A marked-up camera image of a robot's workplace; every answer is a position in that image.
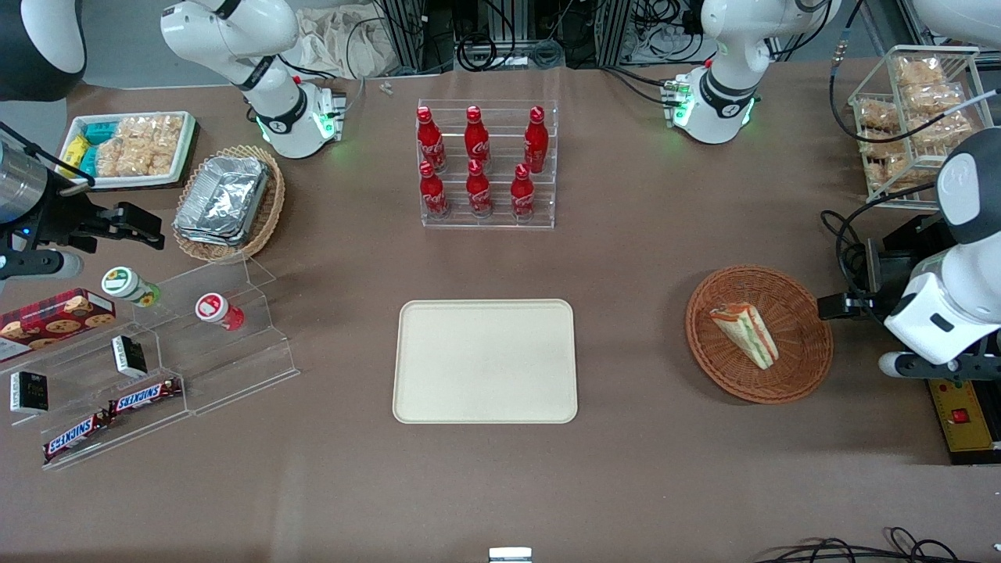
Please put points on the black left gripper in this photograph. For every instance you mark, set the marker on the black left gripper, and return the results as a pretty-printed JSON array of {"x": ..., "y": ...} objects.
[{"x": 882, "y": 292}]

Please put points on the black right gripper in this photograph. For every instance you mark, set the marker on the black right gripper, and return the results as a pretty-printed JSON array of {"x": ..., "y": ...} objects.
[{"x": 64, "y": 220}]

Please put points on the triangle sandwich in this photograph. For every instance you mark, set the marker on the triangle sandwich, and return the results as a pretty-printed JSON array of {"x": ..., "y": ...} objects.
[{"x": 743, "y": 332}]

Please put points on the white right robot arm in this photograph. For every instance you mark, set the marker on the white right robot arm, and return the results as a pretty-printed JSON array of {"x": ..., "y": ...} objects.
[{"x": 235, "y": 31}]

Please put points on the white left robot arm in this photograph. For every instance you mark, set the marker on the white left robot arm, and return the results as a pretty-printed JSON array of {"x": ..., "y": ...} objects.
[{"x": 727, "y": 47}]

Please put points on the white rectangular snack tray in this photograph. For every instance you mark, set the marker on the white rectangular snack tray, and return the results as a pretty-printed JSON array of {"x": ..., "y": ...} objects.
[{"x": 125, "y": 182}]

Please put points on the round brown wicker basket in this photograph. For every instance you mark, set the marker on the round brown wicker basket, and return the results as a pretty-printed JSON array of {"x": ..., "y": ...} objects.
[{"x": 798, "y": 367}]

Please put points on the oval tan wicker basket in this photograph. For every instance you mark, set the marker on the oval tan wicker basket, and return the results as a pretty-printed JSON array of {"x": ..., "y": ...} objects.
[{"x": 274, "y": 205}]

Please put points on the beige plastic serving tray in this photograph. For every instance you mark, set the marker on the beige plastic serving tray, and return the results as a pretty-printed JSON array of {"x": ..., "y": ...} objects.
[{"x": 469, "y": 360}]

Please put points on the green lid cup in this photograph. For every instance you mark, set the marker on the green lid cup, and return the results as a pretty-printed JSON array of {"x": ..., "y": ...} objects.
[{"x": 121, "y": 283}]

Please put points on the black tabletop machine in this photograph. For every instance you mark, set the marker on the black tabletop machine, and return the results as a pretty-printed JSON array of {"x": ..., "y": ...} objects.
[{"x": 887, "y": 262}]

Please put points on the small clear cracker bag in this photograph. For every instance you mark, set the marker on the small clear cracker bag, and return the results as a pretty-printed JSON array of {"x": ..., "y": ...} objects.
[{"x": 109, "y": 159}]

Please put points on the teal snack packet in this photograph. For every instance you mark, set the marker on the teal snack packet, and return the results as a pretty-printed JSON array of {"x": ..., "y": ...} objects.
[
  {"x": 98, "y": 132},
  {"x": 87, "y": 161}
]

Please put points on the stacked aluminium foil trays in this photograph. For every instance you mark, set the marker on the stacked aluminium foil trays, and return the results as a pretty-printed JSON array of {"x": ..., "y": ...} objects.
[{"x": 223, "y": 199}]

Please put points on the large clear cracker bag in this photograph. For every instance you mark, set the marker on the large clear cracker bag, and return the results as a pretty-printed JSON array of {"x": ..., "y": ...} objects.
[{"x": 152, "y": 141}]

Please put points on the yellow snack packet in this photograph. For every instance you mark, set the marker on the yellow snack packet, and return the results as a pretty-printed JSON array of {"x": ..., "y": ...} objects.
[{"x": 74, "y": 151}]

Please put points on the red lid cup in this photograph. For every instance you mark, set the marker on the red lid cup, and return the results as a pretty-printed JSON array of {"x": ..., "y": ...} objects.
[{"x": 213, "y": 308}]

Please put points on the red cookie box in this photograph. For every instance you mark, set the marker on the red cookie box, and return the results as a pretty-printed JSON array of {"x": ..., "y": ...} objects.
[{"x": 55, "y": 319}]

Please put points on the small black white box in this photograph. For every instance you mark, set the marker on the small black white box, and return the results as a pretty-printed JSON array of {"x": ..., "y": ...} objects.
[
  {"x": 30, "y": 392},
  {"x": 129, "y": 356}
]

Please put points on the clear bag of pastries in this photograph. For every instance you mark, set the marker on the clear bag of pastries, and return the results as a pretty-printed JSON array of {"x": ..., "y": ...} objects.
[
  {"x": 876, "y": 115},
  {"x": 880, "y": 148},
  {"x": 934, "y": 125},
  {"x": 887, "y": 173},
  {"x": 919, "y": 70},
  {"x": 934, "y": 98}
]

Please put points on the clear acrylic step shelf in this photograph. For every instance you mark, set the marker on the clear acrylic step shelf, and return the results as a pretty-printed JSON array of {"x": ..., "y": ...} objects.
[{"x": 235, "y": 367}]

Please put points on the snickers chocolate bar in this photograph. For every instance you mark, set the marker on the snickers chocolate bar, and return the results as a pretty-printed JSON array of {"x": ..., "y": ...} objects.
[
  {"x": 74, "y": 438},
  {"x": 145, "y": 396}
]

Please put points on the crumpled beige cloth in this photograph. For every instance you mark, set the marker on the crumpled beige cloth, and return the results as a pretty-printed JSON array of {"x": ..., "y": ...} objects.
[{"x": 336, "y": 47}]

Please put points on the red cola bottle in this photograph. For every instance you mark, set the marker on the red cola bottle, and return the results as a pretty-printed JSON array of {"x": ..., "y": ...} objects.
[
  {"x": 428, "y": 141},
  {"x": 432, "y": 194},
  {"x": 478, "y": 190},
  {"x": 522, "y": 194},
  {"x": 536, "y": 142},
  {"x": 475, "y": 139}
]

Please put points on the clear acrylic bottle rack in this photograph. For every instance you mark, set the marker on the clear acrylic bottle rack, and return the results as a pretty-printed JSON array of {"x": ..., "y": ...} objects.
[{"x": 504, "y": 221}]

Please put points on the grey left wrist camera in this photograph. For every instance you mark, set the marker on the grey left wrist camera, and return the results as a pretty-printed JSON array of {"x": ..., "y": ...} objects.
[{"x": 895, "y": 364}]

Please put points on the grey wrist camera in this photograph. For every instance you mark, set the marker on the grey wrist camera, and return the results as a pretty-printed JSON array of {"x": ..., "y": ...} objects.
[
  {"x": 895, "y": 364},
  {"x": 47, "y": 264}
]

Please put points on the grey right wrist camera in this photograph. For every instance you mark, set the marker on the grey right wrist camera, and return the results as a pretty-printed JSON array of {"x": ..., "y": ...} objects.
[{"x": 47, "y": 264}]

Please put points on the aluminium frame profile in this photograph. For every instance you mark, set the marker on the aluminium frame profile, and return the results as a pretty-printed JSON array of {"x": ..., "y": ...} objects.
[
  {"x": 901, "y": 12},
  {"x": 614, "y": 31},
  {"x": 407, "y": 31}
]

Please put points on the small white metal bracket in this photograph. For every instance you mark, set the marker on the small white metal bracket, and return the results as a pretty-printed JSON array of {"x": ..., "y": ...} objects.
[{"x": 510, "y": 555}]

